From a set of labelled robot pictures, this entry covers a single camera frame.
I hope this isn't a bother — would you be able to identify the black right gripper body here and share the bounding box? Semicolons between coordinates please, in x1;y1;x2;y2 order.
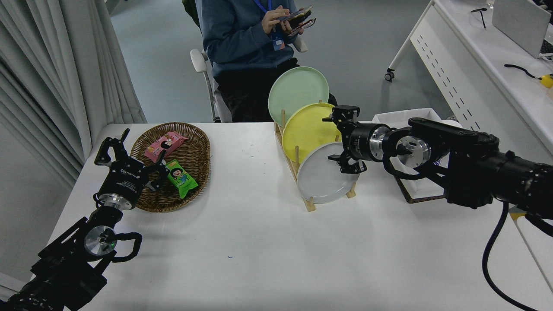
341;122;376;163

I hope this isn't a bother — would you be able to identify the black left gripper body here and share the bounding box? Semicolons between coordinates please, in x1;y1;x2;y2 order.
99;156;149;203

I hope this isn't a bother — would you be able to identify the grey plate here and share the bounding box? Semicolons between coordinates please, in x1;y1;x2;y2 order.
296;142;361;204

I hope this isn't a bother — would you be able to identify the phone with dark case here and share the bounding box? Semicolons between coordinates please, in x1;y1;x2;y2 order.
276;5;313;23

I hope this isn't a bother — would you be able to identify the yellow plate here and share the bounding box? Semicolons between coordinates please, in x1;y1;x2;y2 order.
282;102;346;164

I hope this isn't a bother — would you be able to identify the pale green plate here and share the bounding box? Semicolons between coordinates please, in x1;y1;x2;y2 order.
268;67;330;127

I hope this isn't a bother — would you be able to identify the wooden plate rack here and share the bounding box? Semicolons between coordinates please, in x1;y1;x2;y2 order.
275;108;357;213

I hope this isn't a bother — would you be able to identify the person's left hand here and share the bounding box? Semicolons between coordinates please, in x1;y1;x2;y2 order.
280;19;304;38

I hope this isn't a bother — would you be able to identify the person's right hand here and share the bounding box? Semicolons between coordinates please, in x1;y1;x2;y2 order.
261;6;294;35

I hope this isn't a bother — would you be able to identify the green snack packet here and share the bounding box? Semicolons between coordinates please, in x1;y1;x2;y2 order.
165;159;199;199

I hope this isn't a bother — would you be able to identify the pink snack packet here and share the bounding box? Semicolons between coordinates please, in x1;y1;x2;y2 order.
143;131;189;163

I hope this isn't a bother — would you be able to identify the brown wicker basket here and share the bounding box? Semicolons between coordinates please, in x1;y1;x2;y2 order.
130;122;211;213

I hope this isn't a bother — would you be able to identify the white cloth-lined tray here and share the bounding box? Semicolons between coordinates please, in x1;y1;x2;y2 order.
372;108;463;204

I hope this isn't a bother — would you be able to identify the pale grey curtain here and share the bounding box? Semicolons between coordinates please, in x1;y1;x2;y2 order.
0;0;147;188

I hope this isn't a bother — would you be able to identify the white office chair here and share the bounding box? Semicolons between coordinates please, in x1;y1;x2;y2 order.
191;37;308;123

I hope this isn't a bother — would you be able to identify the person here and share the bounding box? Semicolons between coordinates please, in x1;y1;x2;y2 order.
195;0;340;123

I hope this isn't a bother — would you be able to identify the white desk with perforated panel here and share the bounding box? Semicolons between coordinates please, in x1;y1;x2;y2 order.
385;0;553;210

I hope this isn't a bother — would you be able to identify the dark green chair backrest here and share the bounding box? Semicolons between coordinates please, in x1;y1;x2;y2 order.
182;0;201;29

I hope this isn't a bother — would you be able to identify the silver laptop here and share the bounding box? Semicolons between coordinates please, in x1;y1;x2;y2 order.
492;0;553;59

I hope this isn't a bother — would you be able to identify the small white side table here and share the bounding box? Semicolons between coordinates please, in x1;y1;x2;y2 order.
516;215;553;290

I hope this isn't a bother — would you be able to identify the blue lanyard with badge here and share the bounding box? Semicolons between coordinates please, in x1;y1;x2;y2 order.
254;0;286;51

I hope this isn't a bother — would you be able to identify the black cable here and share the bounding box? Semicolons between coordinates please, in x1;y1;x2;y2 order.
504;64;543;80

